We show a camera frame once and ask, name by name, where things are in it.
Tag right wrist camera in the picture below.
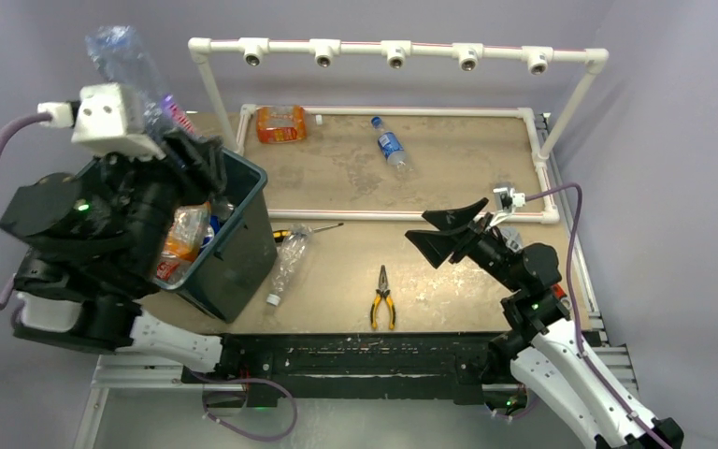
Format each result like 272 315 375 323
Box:
490 182 526 227

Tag white PVC pipe frame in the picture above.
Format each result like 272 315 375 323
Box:
188 37 610 225

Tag blue label bottle back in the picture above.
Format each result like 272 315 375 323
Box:
370 116 413 173

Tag Pepsi bottle blue cap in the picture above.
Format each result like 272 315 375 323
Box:
200 215 221 252

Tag clear crushed bottle back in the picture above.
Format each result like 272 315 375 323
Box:
85 25 198 141

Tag red handled adjustable wrench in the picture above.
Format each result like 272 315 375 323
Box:
498 226 567 305

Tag yellow black tool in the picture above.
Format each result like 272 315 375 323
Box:
273 223 344 244

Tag purple cable loop front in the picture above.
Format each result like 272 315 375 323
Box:
200 369 299 443

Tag large crushed orange label bottle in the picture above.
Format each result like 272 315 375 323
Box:
255 105 323 144

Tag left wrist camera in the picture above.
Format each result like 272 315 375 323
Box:
36 83 165 161

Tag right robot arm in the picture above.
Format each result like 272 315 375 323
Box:
405 198 684 448

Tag clear bottle white cap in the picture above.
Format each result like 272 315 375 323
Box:
266 224 312 307

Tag yellow handled pliers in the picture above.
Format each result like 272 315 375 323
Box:
369 265 396 330

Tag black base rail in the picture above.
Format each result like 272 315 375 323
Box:
182 332 523 407

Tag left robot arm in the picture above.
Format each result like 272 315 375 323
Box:
0 130 241 383

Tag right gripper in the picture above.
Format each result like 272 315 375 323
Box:
406 197 523 291

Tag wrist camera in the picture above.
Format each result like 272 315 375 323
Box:
490 182 526 227
36 83 165 161

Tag dark green plastic bin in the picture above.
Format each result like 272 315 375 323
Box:
74 145 280 326

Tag red label bottle red cap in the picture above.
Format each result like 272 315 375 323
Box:
156 257 192 284

